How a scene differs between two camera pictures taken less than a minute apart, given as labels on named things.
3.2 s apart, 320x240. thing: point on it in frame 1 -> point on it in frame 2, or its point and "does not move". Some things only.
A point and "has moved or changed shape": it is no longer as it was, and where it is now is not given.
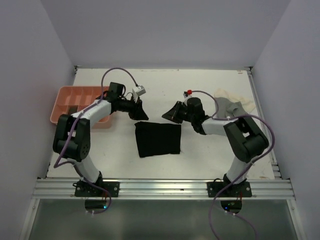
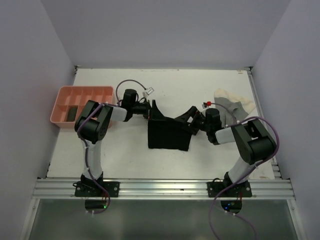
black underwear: x=156 y=139 has moved or changed shape
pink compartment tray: x=70 y=99 does not move
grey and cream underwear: x=230 y=106 does not move
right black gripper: x=173 y=114 -> x=184 y=117
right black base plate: x=237 y=189 does not move
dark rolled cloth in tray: x=73 y=110 does not move
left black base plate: x=82 y=189 does not move
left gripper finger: x=139 y=113 -> x=156 y=114
